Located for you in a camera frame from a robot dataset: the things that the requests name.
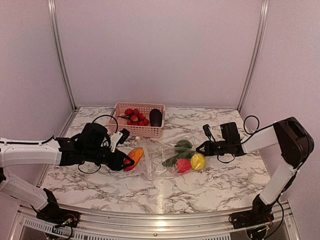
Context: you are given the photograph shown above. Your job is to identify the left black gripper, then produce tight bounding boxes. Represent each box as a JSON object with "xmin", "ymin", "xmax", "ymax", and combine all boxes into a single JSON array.
[{"xmin": 84, "ymin": 146, "xmax": 134, "ymax": 171}]

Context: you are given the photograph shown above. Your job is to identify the yellow fake lemon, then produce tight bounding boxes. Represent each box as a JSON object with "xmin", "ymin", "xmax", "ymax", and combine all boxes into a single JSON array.
[{"xmin": 190, "ymin": 153, "xmax": 206, "ymax": 171}]

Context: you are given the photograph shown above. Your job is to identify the red fake tomato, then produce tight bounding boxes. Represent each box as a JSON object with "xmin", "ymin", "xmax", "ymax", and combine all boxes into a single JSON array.
[{"xmin": 175, "ymin": 158, "xmax": 192, "ymax": 174}]

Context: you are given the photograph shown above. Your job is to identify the green fake vegetable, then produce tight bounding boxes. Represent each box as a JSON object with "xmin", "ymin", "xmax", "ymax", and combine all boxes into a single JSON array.
[{"xmin": 174, "ymin": 139, "xmax": 193, "ymax": 153}]

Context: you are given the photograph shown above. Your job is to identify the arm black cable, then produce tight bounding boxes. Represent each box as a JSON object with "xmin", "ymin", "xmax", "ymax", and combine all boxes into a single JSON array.
[
  {"xmin": 216, "ymin": 115, "xmax": 261, "ymax": 165},
  {"xmin": 77, "ymin": 114, "xmax": 120, "ymax": 174}
]

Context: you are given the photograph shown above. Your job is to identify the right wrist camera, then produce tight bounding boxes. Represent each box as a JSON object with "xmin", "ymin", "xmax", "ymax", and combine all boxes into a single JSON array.
[{"xmin": 202, "ymin": 124, "xmax": 216, "ymax": 143}]

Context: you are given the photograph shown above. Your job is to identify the clear zip top bag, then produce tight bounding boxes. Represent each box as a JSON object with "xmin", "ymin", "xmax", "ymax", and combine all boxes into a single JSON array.
[{"xmin": 136, "ymin": 134, "xmax": 210, "ymax": 181}]

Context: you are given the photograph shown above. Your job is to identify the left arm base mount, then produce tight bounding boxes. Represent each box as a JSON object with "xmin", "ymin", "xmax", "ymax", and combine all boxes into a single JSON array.
[{"xmin": 35, "ymin": 188, "xmax": 80, "ymax": 228}]

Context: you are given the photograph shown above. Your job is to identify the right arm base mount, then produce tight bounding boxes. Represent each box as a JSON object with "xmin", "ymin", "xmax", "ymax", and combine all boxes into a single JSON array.
[{"xmin": 228, "ymin": 194, "xmax": 275, "ymax": 229}]

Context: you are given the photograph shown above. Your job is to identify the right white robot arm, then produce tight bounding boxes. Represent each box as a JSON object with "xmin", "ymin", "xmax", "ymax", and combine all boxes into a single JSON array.
[{"xmin": 196, "ymin": 116, "xmax": 315, "ymax": 224}]

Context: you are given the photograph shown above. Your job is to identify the right aluminium frame post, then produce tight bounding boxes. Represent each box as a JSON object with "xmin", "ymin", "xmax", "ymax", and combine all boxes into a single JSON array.
[{"xmin": 237, "ymin": 0, "xmax": 270, "ymax": 112}]

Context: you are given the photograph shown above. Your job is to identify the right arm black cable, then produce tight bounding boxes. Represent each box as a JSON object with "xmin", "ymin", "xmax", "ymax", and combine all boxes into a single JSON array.
[{"xmin": 216, "ymin": 115, "xmax": 261, "ymax": 165}]

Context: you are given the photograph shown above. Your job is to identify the front aluminium rail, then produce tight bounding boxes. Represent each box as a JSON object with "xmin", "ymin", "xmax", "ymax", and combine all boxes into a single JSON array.
[{"xmin": 9, "ymin": 203, "xmax": 301, "ymax": 240}]

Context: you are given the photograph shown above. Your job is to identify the left aluminium frame post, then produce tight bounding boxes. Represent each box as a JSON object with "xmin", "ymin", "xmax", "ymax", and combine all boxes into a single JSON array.
[{"xmin": 48, "ymin": 0, "xmax": 77, "ymax": 112}]

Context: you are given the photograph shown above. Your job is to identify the aluminium frame post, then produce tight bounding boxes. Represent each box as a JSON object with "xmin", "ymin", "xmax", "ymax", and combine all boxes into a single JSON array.
[
  {"xmin": 237, "ymin": 0, "xmax": 270, "ymax": 112},
  {"xmin": 48, "ymin": 0, "xmax": 77, "ymax": 112}
]

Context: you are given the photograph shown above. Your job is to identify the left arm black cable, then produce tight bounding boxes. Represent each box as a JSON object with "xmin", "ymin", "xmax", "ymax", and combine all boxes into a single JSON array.
[{"xmin": 77, "ymin": 114, "xmax": 120, "ymax": 174}]

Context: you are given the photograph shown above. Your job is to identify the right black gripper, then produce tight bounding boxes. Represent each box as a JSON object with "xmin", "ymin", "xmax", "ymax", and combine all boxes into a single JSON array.
[{"xmin": 196, "ymin": 139, "xmax": 231, "ymax": 156}]

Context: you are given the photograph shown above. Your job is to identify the pink perforated plastic basket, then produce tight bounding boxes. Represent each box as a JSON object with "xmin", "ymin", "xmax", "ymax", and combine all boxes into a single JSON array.
[{"xmin": 107, "ymin": 102, "xmax": 166, "ymax": 138}]

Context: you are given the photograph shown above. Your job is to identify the purple fake eggplant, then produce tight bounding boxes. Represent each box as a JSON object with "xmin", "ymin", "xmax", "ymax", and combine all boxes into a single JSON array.
[{"xmin": 149, "ymin": 108, "xmax": 163, "ymax": 127}]

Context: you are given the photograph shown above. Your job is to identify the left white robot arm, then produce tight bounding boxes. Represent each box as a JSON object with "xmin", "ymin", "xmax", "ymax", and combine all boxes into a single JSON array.
[{"xmin": 0, "ymin": 122, "xmax": 135, "ymax": 223}]

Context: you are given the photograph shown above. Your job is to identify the red fake strawberries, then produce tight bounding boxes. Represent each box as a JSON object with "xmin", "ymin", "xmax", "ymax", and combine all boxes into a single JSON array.
[{"xmin": 118, "ymin": 108, "xmax": 150, "ymax": 127}]

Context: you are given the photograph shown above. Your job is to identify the green fake cucumber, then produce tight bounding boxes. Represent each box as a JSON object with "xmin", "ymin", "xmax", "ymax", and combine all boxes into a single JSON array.
[{"xmin": 162, "ymin": 154, "xmax": 186, "ymax": 167}]

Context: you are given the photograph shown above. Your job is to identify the red fake pepper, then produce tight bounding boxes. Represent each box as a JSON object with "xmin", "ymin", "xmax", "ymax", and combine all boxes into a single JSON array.
[{"xmin": 124, "ymin": 147, "xmax": 144, "ymax": 172}]

